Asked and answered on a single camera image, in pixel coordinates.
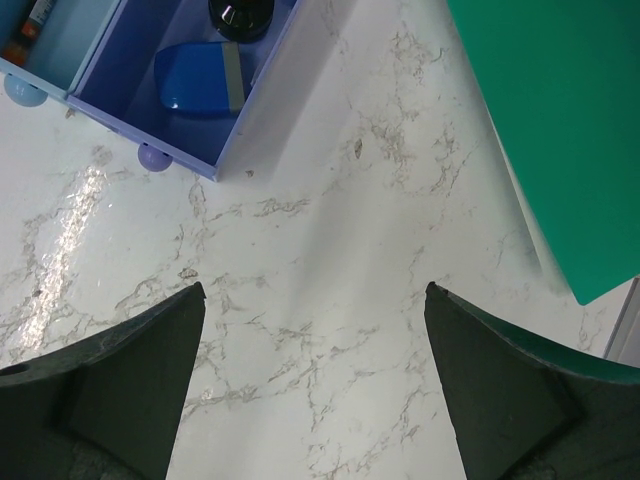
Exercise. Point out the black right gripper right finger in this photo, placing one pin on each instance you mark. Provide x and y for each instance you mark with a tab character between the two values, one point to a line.
526	407

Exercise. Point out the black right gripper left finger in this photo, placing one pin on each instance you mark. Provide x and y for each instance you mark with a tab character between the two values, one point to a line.
108	406

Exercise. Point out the blue grey stamp block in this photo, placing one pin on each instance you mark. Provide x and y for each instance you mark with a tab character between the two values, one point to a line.
200	78

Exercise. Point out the red orange pen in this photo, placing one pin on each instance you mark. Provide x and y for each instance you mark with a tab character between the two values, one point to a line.
27	30

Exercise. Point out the purple drawer box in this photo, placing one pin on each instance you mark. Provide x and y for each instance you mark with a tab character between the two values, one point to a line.
280	71

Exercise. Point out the green mat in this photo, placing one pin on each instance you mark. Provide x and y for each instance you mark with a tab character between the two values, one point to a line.
560	80

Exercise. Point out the light blue middle drawer box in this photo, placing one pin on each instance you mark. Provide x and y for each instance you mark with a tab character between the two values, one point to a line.
62	53

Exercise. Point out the aluminium frame rail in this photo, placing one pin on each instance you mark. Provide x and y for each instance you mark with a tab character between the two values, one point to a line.
624	343

